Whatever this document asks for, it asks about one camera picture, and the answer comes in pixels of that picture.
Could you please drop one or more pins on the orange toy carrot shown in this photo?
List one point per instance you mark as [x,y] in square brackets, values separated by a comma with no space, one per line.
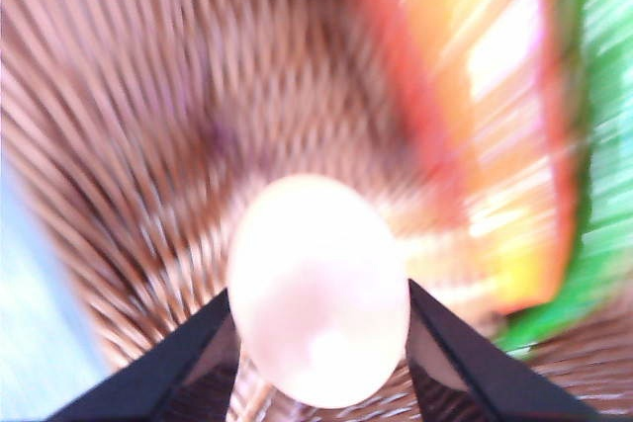
[491,83]

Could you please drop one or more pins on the brown wicker basket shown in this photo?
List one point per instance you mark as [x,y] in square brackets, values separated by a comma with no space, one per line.
[139,135]

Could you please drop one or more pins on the brown egg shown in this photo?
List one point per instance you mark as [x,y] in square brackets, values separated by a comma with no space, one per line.
[318,289]

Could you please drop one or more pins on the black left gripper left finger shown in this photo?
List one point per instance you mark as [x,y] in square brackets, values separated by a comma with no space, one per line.
[192,377]

